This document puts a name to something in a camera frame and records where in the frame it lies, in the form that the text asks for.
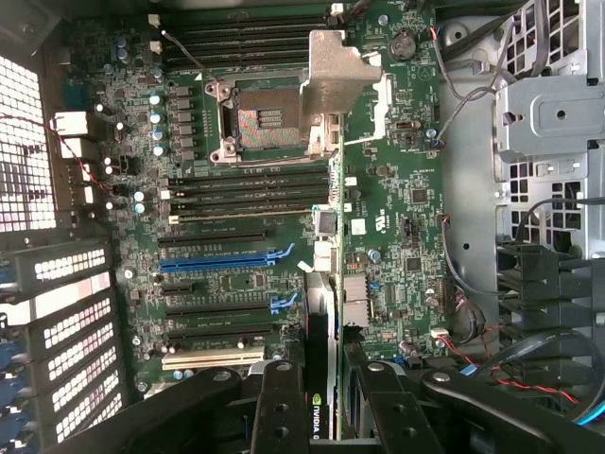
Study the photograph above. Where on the coin cell battery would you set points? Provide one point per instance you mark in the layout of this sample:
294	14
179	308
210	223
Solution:
402	45

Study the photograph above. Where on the blue expansion slot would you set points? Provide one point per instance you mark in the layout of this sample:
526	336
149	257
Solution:
212	264

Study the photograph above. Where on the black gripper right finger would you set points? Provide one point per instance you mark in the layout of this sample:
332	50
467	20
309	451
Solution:
402	416

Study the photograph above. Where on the short black expansion slot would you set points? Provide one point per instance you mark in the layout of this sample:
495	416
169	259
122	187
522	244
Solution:
179	288

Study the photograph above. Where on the silver chipset heatsink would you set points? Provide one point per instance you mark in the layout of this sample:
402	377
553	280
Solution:
355	302

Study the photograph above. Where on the black RAM slot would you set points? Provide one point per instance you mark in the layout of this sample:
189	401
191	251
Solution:
236	34
236	20
236	176
236	60
236	202
236	189
236	47
321	216

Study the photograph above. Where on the open black PC case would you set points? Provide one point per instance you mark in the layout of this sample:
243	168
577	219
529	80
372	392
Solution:
472	189

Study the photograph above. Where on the black plastic shroud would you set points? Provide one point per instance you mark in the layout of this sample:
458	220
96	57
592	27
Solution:
543	293

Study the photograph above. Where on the white expansion slot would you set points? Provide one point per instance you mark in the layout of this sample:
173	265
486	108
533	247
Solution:
212	359

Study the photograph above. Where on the long black expansion slot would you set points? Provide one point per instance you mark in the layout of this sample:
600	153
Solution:
217	310
217	332
212	239

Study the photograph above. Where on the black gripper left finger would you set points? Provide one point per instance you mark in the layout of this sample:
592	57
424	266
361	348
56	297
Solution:
279	411

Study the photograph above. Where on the green motherboard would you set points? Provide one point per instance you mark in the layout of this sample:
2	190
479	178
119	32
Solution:
402	227

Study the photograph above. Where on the CPU socket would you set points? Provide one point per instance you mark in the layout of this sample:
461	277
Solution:
264	118

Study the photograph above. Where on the silver drive cage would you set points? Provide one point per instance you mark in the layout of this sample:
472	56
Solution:
548	113

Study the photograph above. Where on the thin locking lever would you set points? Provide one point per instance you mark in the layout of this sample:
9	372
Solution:
189	57

